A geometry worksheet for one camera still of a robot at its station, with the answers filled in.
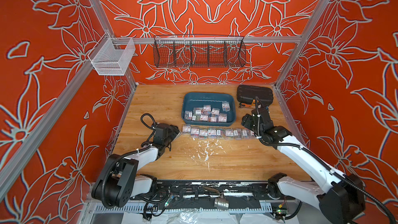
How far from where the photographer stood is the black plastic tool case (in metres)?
1.06

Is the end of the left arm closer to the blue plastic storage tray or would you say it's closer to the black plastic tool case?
the blue plastic storage tray

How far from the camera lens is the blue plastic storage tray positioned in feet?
3.17

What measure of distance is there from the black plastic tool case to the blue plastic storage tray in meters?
0.06
